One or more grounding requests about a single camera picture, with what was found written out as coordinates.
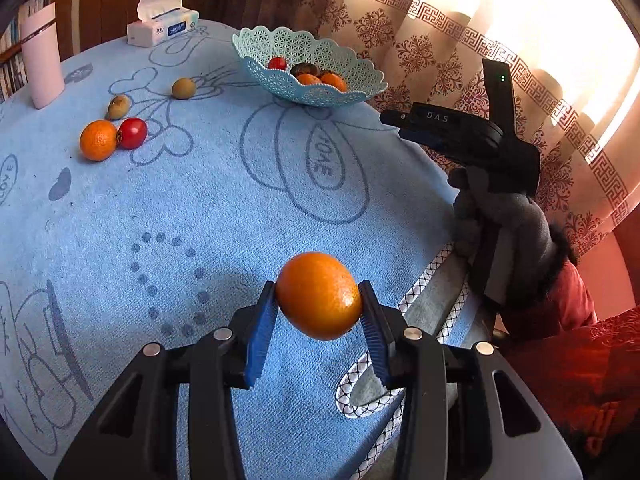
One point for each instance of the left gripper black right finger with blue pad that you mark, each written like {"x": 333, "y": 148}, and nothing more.
{"x": 467, "y": 414}

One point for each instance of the red sleeve forearm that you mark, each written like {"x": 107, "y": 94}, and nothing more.
{"x": 585, "y": 374}

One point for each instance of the small red tomato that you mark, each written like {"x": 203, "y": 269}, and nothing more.
{"x": 278, "y": 63}

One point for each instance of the wooden bookshelf with books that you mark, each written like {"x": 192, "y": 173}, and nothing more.
{"x": 12, "y": 70}

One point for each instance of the mandarin orange with stem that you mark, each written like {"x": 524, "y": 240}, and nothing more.
{"x": 98, "y": 140}

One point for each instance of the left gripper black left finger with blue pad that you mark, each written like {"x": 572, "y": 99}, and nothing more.
{"x": 131, "y": 433}

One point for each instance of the pink thermos bottle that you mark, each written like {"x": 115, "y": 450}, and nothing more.
{"x": 39, "y": 45}

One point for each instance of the dark brown passion fruit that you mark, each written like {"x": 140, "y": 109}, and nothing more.
{"x": 308, "y": 68}

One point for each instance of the green brown kiwi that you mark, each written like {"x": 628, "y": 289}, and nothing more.
{"x": 183, "y": 88}

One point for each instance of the white tissue pack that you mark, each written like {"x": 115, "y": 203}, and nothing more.
{"x": 160, "y": 20}

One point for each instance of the patterned beige curtain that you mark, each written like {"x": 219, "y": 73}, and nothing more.
{"x": 574, "y": 66}

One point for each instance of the grey gloved hand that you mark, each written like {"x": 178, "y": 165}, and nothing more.
{"x": 539, "y": 250}

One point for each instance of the light blue love tablecloth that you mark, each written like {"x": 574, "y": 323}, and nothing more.
{"x": 163, "y": 243}

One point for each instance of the teal lattice fruit basket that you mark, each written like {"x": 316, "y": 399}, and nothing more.
{"x": 257, "y": 46}

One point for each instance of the large smooth orange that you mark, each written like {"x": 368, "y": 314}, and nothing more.
{"x": 318, "y": 295}

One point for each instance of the large red tomato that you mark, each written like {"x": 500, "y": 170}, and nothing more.
{"x": 132, "y": 133}

